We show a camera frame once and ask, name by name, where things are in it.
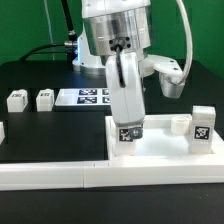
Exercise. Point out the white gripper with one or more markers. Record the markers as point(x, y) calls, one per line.
point(127, 104)

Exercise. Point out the white square table top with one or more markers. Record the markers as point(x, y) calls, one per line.
point(157, 140)

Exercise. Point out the white marker plate with tags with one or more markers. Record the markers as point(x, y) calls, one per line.
point(83, 97)

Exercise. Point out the white U-shaped obstacle fence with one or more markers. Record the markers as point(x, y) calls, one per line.
point(121, 171)

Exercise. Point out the white block at left edge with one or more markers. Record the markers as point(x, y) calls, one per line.
point(2, 133)

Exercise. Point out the black cable thick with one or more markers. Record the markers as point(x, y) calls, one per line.
point(68, 19)

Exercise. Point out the black cable horizontal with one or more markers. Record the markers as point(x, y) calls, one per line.
point(70, 49)

